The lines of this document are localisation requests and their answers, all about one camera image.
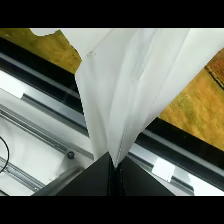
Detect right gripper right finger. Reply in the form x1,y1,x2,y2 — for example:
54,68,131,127
115,155,176,197

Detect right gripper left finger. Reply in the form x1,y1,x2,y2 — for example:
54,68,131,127
54,151,117,197

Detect black cable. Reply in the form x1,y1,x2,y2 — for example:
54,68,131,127
0,135,11,175

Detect white shirt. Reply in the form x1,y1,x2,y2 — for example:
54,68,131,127
29,28,224,168

